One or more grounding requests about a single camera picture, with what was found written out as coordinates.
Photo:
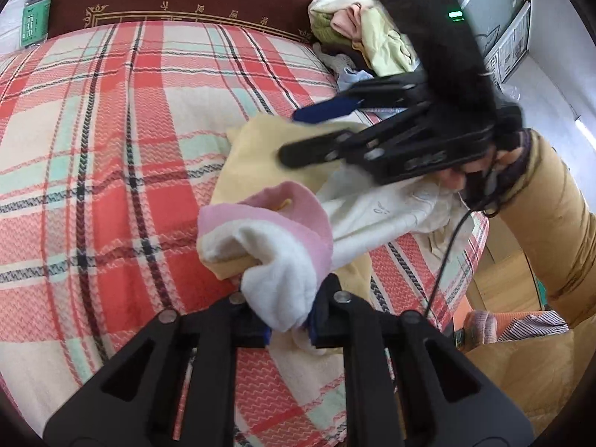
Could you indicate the person right hand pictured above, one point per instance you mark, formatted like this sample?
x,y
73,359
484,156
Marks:
x,y
455,179

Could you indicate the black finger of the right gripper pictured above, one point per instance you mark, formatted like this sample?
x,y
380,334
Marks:
x,y
377,97
321,149

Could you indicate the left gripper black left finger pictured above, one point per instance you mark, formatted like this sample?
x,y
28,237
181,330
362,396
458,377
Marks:
x,y
172,384

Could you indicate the pale green cream garment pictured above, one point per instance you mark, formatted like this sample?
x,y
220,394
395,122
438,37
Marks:
x,y
383,48

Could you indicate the red plaid bed sheet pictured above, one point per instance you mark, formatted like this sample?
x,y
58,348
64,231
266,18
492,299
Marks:
x,y
112,139

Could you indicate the light blue knit sweater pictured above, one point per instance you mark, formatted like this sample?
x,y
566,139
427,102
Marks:
x,y
348,77

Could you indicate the old crt television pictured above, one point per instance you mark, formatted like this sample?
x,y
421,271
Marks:
x,y
501,28

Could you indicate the white yellow pink-collar shirt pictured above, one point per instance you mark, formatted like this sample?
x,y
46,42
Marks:
x,y
282,231

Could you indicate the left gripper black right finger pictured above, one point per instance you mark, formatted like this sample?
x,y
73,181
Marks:
x,y
405,382

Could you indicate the clear plastic water bottle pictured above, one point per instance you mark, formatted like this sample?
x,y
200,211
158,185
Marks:
x,y
34,24

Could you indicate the right forearm tan jacket sleeve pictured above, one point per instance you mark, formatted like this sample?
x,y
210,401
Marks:
x,y
545,210

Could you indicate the pink garment in pile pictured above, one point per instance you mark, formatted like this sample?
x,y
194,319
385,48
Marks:
x,y
348,22

